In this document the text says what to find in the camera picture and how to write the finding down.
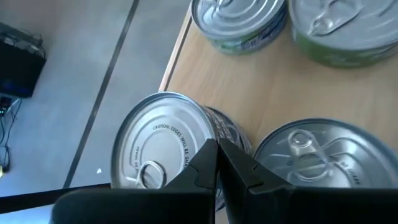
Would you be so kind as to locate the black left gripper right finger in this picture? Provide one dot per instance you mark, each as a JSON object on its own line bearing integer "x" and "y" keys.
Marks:
{"x": 311, "y": 205}

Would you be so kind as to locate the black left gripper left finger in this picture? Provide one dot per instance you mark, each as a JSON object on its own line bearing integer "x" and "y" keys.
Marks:
{"x": 140, "y": 205}

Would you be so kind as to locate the blue albacore tuna can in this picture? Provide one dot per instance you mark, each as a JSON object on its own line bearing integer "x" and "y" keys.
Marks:
{"x": 155, "y": 130}
{"x": 326, "y": 149}
{"x": 230, "y": 130}

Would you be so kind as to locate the green tuna can silver lid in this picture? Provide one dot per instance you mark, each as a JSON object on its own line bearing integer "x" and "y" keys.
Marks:
{"x": 236, "y": 18}
{"x": 342, "y": 31}

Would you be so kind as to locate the small white floor scrap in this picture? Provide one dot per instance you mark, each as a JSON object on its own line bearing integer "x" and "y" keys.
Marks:
{"x": 99, "y": 170}

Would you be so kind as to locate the black equipment box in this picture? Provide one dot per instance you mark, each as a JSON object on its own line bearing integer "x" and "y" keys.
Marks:
{"x": 18, "y": 68}

